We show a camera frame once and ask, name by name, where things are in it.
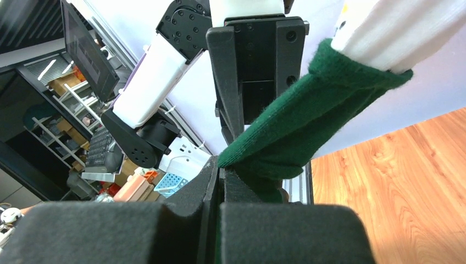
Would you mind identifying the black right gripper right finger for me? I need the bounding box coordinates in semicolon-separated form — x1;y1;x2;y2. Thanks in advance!
219;170;375;263

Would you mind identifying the metal storage shelf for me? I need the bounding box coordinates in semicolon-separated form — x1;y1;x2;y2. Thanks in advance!
21;54;106;172

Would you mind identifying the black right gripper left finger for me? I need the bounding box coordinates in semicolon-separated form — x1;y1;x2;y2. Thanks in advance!
1;157;218;263

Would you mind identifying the black keyboard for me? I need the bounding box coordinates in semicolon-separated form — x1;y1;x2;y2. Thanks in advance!
85;128;124;173

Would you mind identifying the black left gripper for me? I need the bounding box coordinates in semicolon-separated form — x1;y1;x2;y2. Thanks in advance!
206;15;309;145

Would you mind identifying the black computer monitor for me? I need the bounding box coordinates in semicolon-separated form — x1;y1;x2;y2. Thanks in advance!
60;1;119;103

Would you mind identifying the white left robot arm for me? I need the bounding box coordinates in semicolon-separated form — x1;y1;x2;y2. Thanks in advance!
101;1;309;175

